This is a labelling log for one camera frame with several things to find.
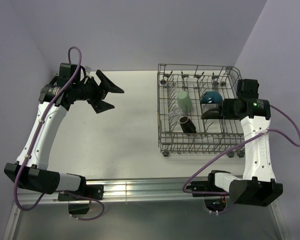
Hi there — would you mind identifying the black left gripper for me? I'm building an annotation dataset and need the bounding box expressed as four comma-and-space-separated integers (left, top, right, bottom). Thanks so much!
72, 70, 124, 113

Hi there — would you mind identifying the blue bowl with tan interior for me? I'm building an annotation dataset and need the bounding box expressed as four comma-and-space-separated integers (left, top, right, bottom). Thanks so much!
200, 91, 223, 104

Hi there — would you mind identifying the light green cup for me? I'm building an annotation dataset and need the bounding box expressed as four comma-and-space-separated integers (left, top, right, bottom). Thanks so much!
177, 91, 193, 112

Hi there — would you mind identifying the dark brown mug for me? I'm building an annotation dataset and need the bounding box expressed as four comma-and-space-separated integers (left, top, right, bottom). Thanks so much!
179, 115, 197, 135

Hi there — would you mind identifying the clear drinking glass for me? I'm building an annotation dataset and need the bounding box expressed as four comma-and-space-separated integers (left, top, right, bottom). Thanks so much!
168, 107, 184, 121

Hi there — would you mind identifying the black square floral plate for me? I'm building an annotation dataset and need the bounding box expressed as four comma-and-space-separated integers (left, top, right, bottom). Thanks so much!
201, 105, 223, 120

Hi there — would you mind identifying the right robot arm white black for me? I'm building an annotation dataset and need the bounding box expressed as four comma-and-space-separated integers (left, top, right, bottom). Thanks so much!
206, 79, 283, 207

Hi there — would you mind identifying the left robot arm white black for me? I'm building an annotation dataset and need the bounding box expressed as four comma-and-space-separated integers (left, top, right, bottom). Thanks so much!
4, 63, 124, 200

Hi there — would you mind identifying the grey wire dish rack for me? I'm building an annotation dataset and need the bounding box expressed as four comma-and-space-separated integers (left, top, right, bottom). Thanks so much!
157, 63, 244, 157

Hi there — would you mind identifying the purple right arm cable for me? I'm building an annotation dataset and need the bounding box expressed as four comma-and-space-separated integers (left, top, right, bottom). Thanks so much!
182, 104, 300, 215

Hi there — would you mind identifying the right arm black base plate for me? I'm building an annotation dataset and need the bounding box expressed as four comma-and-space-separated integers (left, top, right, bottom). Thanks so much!
186, 178, 231, 211

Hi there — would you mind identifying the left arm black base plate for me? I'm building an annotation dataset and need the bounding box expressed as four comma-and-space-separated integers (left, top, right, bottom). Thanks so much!
57, 184, 105, 217

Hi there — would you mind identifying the aluminium rail frame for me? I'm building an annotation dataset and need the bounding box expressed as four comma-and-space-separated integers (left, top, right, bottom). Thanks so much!
2, 72, 291, 240

